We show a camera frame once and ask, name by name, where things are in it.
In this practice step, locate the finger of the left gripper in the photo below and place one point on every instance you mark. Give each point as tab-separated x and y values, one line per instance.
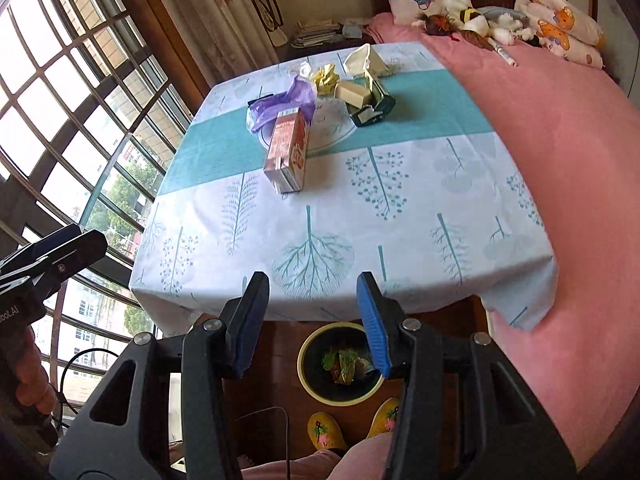
64	262
32	251

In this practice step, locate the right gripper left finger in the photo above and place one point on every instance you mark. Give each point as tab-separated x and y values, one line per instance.
217	350

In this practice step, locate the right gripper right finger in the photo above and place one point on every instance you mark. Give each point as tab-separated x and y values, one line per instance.
404	348

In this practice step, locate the pink juice carton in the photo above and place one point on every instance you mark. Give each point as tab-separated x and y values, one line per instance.
286	159

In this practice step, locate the dark green tea box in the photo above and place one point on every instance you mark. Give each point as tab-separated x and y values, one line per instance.
380	104

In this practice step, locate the beige small box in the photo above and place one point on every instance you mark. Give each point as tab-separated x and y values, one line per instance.
355	95

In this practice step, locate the purple plastic bag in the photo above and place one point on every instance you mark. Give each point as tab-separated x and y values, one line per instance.
301	94

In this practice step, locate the yellow paper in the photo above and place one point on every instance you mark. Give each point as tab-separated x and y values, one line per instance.
325	79

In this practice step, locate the white paper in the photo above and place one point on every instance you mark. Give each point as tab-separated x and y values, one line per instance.
365	60

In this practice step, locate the green snack wrapper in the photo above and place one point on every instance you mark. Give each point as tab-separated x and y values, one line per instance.
347	365

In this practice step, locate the yellow-rimmed black trash bin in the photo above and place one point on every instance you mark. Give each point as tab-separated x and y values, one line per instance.
318	383

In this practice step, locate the person left hand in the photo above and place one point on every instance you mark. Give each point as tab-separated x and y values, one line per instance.
34	389

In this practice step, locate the right yellow slipper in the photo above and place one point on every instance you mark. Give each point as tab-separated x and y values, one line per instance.
384	419

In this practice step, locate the leaf-print blue tablecloth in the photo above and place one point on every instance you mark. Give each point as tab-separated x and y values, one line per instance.
429	201

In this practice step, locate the pink bed cover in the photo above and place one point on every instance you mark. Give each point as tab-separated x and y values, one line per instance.
575	137

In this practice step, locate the beige curtain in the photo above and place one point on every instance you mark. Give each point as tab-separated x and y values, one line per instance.
225	37

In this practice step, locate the white marker pen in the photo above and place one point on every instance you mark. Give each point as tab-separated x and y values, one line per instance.
502	52

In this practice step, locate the brown feathery toy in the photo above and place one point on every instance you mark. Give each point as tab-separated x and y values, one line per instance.
438	25

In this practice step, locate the stack of books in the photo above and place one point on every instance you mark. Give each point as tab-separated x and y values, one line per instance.
315	33

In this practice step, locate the pink bear blanket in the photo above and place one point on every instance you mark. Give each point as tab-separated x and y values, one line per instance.
565	31

